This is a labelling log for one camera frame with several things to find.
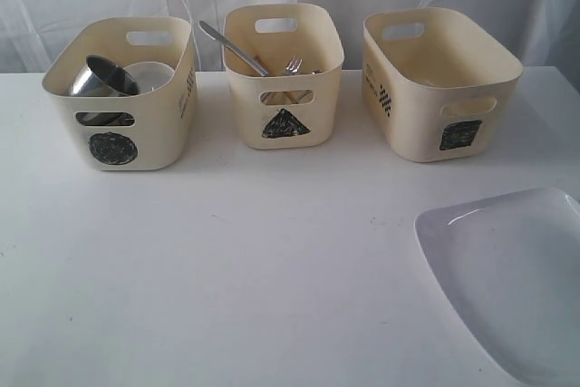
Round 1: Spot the steel fork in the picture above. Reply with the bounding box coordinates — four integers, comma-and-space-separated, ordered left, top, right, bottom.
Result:
260, 56, 303, 104

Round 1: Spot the white ceramic bowl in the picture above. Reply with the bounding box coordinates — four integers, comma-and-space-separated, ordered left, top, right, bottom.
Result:
125, 61, 175, 94

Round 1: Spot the steel mug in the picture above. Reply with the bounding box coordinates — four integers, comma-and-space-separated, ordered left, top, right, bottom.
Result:
68, 54, 140, 127

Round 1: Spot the steel spoon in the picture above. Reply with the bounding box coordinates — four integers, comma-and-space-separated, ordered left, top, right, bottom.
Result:
295, 70, 323, 104

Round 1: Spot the cream bin with triangle mark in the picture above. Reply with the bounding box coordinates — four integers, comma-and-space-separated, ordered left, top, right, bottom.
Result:
223, 3, 344, 150

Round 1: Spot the cream bin with circle mark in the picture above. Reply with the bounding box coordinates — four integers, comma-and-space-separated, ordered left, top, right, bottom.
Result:
42, 16, 197, 171

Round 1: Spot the cream bin with square mark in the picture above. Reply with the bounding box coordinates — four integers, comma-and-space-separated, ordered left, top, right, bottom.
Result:
362, 7, 524, 163

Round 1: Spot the white square plate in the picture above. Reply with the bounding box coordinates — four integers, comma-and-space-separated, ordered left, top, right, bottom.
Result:
414, 188, 579, 386

